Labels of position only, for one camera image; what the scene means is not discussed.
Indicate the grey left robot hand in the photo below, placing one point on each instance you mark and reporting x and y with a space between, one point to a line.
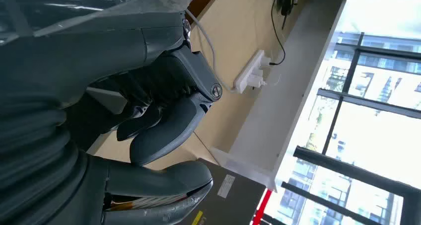
82 59

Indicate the white power strip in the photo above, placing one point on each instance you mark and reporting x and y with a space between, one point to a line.
245 77

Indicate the white charger plug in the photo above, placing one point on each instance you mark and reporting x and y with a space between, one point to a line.
255 80

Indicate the grey laptop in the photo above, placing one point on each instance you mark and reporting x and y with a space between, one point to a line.
236 200

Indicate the red floor tape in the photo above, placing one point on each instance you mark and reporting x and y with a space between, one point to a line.
261 207

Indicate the black window railing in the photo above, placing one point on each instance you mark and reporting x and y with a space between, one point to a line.
361 101

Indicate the white wall plug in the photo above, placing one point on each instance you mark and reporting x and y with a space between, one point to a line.
265 61

